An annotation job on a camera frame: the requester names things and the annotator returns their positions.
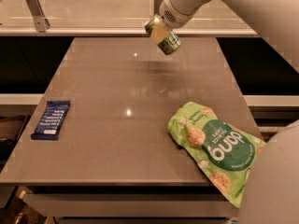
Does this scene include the green soda can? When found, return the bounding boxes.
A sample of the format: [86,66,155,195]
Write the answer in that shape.
[144,14,181,55]

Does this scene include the glass barrier panel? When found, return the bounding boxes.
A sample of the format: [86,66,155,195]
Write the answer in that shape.
[0,0,250,30]

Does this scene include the green rice chips bag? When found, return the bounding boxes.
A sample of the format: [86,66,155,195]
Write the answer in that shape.
[167,102,265,207]

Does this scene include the left metal glass bracket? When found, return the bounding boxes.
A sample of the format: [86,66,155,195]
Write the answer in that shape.
[25,0,50,33]

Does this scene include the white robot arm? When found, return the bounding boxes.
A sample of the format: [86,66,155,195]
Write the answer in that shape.
[159,0,299,224]

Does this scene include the blue snack bar wrapper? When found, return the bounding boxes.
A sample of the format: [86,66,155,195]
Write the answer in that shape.
[31,101,70,141]

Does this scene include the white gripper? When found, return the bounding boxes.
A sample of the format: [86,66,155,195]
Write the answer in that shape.
[150,0,211,44]

